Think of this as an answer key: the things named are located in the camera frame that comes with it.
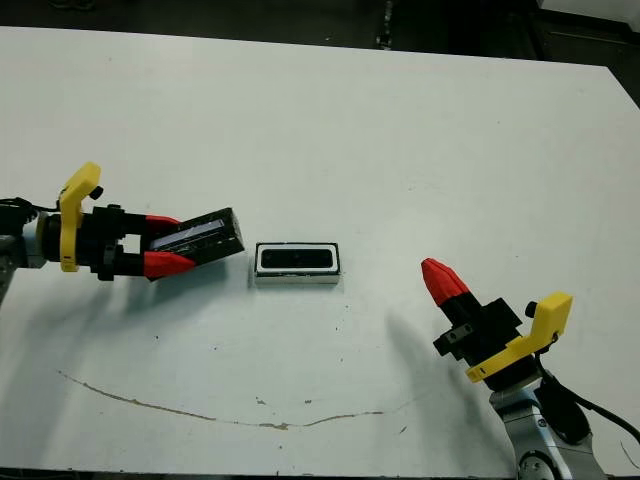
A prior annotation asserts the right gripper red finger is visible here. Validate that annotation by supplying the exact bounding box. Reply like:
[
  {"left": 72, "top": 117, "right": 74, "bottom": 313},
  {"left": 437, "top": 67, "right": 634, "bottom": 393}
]
[{"left": 421, "top": 257, "right": 489, "bottom": 329}]

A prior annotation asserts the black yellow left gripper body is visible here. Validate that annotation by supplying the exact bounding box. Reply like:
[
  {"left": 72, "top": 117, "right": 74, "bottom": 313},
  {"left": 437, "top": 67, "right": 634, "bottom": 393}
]
[{"left": 58, "top": 161, "right": 127, "bottom": 282}]

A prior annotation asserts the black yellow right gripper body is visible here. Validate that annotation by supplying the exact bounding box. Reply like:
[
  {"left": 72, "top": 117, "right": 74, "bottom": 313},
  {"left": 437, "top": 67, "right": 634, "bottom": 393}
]
[{"left": 432, "top": 291, "right": 575, "bottom": 397}]

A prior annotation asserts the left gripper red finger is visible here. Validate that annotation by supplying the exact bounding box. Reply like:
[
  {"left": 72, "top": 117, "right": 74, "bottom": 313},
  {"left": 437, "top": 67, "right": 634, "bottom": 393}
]
[
  {"left": 124, "top": 213, "right": 182, "bottom": 237},
  {"left": 118, "top": 251, "right": 197, "bottom": 284}
]

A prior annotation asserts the black speckled box lid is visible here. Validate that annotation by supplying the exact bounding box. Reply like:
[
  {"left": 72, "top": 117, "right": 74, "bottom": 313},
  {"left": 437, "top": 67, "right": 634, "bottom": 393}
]
[{"left": 148, "top": 206, "right": 247, "bottom": 284}]

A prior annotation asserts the small black camera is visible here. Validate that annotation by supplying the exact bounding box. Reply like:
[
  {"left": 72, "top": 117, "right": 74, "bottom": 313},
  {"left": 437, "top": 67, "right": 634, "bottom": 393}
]
[{"left": 259, "top": 246, "right": 336, "bottom": 274}]

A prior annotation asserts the white furniture panel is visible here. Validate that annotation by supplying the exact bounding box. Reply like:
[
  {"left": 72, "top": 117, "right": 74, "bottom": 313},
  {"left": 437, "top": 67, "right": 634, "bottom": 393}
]
[{"left": 538, "top": 0, "right": 640, "bottom": 24}]

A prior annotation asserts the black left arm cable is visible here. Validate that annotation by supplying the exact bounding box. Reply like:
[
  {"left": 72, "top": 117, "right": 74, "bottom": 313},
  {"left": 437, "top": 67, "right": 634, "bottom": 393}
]
[{"left": 0, "top": 196, "right": 62, "bottom": 222}]

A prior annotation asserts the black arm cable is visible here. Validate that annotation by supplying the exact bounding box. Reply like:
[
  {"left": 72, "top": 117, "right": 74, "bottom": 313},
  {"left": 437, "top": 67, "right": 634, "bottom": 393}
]
[
  {"left": 0, "top": 196, "right": 62, "bottom": 222},
  {"left": 533, "top": 344, "right": 640, "bottom": 454}
]

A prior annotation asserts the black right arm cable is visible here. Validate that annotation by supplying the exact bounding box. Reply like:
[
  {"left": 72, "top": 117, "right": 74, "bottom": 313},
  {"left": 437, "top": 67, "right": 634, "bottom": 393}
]
[{"left": 533, "top": 344, "right": 640, "bottom": 454}]

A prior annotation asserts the white camera box base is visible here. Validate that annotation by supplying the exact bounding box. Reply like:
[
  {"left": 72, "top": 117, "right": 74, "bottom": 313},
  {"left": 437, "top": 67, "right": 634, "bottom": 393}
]
[{"left": 253, "top": 241, "right": 347, "bottom": 288}]

